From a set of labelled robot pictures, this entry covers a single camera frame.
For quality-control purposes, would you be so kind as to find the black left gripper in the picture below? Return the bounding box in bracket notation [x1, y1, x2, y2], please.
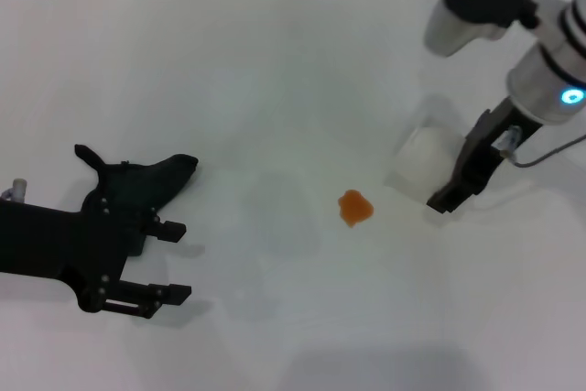
[0, 196, 193, 320]

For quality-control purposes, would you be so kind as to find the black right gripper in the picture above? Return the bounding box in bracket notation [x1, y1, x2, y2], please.
[426, 95, 540, 215]

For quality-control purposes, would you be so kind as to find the clear plastic cup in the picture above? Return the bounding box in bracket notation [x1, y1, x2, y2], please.
[386, 126, 464, 205]

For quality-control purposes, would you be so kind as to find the dark blue rag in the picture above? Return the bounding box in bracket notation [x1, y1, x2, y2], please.
[74, 144, 200, 258]

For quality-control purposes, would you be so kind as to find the orange liquid stain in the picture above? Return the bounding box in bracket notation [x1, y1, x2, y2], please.
[337, 189, 376, 229]

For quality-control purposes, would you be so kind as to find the silver right arm cable plug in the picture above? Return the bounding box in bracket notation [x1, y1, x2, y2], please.
[495, 124, 586, 168]

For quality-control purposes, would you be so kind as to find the silver arm cable plug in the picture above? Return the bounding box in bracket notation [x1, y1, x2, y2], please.
[495, 124, 586, 168]
[0, 177, 29, 202]

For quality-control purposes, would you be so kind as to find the silver left arm cable plug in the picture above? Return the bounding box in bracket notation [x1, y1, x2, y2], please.
[0, 177, 29, 202]

